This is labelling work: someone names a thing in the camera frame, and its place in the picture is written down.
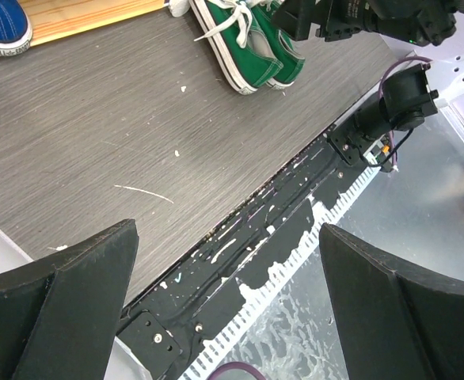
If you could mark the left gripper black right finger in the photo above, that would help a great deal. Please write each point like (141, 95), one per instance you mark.
(395, 319)

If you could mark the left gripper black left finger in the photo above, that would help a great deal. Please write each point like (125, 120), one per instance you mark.
(59, 314)

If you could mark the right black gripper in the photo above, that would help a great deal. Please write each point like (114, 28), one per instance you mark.
(416, 22)

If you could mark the green sneaker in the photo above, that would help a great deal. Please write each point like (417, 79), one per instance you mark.
(239, 43)
(280, 44)

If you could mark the blue sneaker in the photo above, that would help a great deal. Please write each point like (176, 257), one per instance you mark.
(15, 29)

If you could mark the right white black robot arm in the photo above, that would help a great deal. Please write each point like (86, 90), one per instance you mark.
(406, 98)

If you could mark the wood grain shoe cabinet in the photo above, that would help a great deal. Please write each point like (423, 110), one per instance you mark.
(53, 20)

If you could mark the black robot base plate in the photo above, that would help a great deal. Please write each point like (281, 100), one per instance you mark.
(183, 323)

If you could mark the slotted grey cable duct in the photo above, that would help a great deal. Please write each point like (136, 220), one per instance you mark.
(286, 328)

